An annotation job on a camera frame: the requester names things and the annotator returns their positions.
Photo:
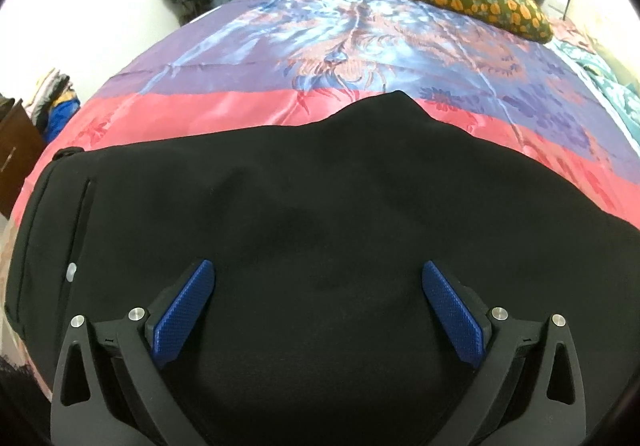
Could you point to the clothes pile with blue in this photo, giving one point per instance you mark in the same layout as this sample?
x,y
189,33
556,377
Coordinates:
x,y
54,103

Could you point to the colourful satin quilt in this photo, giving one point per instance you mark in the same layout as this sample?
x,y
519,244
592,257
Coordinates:
x,y
255,63

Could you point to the black pants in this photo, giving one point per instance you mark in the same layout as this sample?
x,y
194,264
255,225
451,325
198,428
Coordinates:
x,y
318,331

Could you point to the teal floral blanket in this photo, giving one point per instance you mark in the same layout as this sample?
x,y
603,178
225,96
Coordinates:
x,y
619,100

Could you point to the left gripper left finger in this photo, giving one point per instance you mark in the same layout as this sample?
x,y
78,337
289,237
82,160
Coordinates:
x,y
107,386

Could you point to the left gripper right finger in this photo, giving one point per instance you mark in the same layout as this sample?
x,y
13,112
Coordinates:
x,y
527,387

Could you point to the brown wooden cabinet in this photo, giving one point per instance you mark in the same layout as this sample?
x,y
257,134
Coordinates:
x,y
21,147

